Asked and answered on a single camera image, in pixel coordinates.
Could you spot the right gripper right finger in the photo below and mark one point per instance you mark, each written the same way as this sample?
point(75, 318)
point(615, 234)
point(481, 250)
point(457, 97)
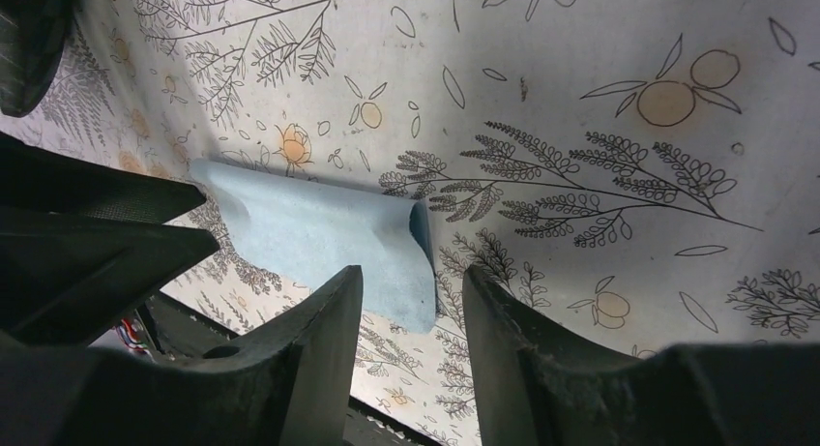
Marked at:
point(538, 383)

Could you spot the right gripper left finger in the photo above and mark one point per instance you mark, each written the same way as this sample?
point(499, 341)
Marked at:
point(287, 382)

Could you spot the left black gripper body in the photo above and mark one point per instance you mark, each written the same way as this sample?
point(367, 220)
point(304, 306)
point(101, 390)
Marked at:
point(33, 33)

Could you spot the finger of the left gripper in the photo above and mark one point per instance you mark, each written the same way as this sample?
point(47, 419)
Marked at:
point(41, 181)
point(66, 279)

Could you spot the light blue cleaning cloth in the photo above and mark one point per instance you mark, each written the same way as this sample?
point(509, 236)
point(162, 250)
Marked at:
point(308, 231)

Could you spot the floral patterned table mat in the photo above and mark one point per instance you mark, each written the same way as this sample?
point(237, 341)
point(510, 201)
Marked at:
point(645, 172)

